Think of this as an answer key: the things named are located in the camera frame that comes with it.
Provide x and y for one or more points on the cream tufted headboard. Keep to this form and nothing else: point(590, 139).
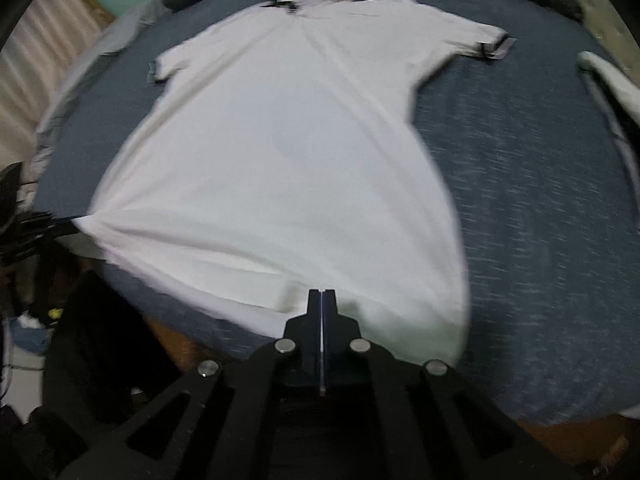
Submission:
point(610, 25)

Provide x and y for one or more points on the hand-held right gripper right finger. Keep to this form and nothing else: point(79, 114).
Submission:
point(340, 340)

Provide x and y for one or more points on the folded grey garment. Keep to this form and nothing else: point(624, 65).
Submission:
point(617, 145)

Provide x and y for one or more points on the white polo shirt black collar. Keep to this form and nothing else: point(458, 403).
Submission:
point(280, 160)

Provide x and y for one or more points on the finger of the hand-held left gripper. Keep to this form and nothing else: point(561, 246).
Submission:
point(40, 232)

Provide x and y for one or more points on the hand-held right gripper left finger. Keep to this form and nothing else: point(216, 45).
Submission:
point(300, 340)

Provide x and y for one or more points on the peach curtain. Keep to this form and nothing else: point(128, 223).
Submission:
point(40, 50)

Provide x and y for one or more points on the bed with blue sheet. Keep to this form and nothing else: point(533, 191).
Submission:
point(540, 210)

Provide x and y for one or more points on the blue cloth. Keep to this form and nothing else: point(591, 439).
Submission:
point(27, 332)

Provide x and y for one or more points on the light grey cloth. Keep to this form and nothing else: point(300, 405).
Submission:
point(100, 45)

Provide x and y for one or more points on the small yellow object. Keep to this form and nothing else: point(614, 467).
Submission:
point(55, 313)

